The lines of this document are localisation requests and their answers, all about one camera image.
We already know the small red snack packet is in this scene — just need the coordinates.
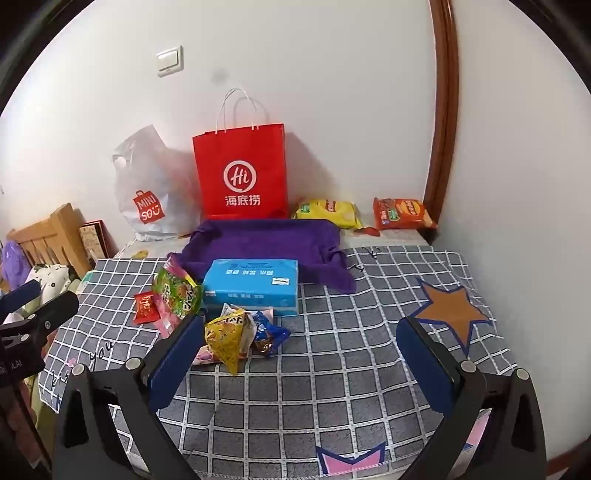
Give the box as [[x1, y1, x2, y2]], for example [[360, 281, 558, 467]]
[[133, 291, 160, 325]]

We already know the pink large snack bag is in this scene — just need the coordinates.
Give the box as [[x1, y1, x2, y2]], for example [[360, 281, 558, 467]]
[[152, 254, 183, 338]]

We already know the green snack packet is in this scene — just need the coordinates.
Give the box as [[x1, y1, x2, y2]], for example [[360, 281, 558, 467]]
[[152, 259, 201, 320]]

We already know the yellow triangular snack packet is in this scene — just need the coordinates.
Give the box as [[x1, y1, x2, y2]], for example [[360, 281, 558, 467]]
[[204, 308, 249, 376]]

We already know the blue snack packet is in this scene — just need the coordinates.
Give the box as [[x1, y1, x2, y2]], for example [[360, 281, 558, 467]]
[[252, 311, 290, 357]]

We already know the colourful pink candy packet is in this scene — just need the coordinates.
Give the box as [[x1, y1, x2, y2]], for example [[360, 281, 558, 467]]
[[192, 345, 219, 366]]

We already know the small framed picture box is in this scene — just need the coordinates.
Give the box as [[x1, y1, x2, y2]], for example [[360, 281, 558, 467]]
[[78, 220, 112, 264]]

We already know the white Miniso plastic bag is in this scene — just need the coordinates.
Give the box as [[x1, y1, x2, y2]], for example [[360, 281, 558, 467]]
[[111, 125, 200, 241]]

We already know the grey checked tablecloth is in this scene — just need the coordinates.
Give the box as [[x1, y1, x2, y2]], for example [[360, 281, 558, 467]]
[[38, 246, 495, 479]]

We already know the blue tissue pack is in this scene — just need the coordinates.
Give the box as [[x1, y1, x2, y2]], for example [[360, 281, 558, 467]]
[[202, 259, 298, 316]]

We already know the red paper Haidilao bag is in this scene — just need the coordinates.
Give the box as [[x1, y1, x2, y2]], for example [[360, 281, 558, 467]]
[[192, 106, 290, 220]]

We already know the orange chips bag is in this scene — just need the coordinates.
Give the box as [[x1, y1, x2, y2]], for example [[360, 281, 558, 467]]
[[373, 198, 437, 230]]

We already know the purple towel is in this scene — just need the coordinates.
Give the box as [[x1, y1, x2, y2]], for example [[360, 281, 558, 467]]
[[175, 219, 356, 294]]

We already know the yellow chips bag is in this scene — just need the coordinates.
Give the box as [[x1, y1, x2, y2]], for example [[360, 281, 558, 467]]
[[293, 199, 363, 230]]

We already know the white wall switch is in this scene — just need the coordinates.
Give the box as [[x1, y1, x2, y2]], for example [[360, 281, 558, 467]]
[[155, 45, 184, 77]]

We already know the brown wooden door frame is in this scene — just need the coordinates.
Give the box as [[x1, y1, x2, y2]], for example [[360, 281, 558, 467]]
[[424, 0, 460, 223]]

